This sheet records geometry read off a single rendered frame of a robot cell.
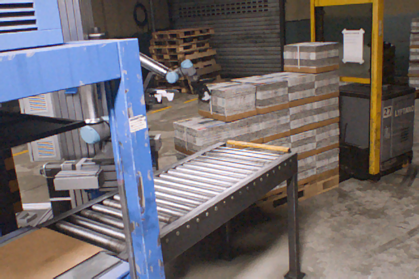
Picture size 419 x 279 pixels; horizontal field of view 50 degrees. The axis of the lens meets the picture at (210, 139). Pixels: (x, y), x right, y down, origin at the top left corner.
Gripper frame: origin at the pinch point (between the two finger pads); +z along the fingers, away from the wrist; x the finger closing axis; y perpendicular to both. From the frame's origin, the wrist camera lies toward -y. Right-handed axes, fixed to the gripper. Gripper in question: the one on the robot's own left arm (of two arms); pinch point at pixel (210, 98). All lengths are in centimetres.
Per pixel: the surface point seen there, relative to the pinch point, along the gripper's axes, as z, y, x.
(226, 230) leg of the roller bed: 53, 65, 52
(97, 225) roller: -49, 124, 108
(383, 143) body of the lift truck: 138, -110, 34
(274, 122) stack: 45, -28, 18
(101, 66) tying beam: -114, 98, 166
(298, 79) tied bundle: 31, -65, 19
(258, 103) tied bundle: 23.5, -25.0, 15.5
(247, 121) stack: 25.3, -7.0, 18.6
